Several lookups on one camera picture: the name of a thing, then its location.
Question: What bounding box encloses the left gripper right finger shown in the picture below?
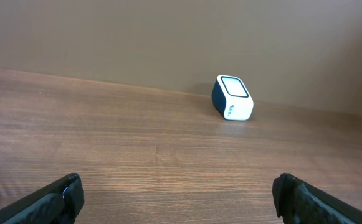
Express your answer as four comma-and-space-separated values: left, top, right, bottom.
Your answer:
272, 173, 362, 224

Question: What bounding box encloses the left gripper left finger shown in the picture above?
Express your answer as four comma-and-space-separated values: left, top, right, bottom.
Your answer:
0, 173, 85, 224

